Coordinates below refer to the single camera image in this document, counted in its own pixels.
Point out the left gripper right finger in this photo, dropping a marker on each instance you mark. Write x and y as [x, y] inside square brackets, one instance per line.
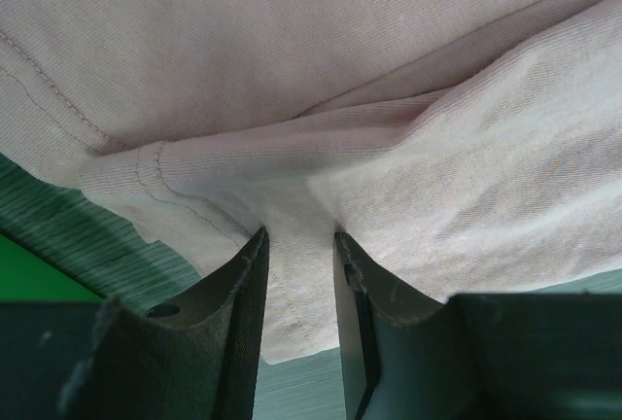
[405, 355]

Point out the green plastic bin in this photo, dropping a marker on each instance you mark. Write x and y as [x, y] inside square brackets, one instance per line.
[25, 277]

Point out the pink printed t-shirt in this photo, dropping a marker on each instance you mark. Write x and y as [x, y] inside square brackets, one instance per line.
[467, 145]

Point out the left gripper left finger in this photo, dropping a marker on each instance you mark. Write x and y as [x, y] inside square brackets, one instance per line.
[194, 356]

